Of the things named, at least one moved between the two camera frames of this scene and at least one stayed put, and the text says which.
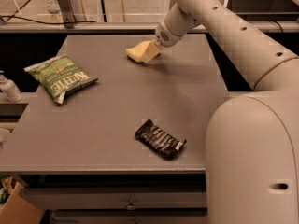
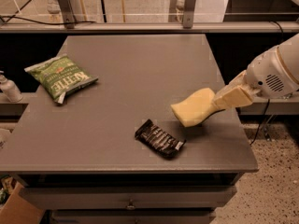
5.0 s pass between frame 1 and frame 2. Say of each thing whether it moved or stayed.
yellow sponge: moved
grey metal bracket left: stayed
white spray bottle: stayed
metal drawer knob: stayed
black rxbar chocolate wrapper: stayed
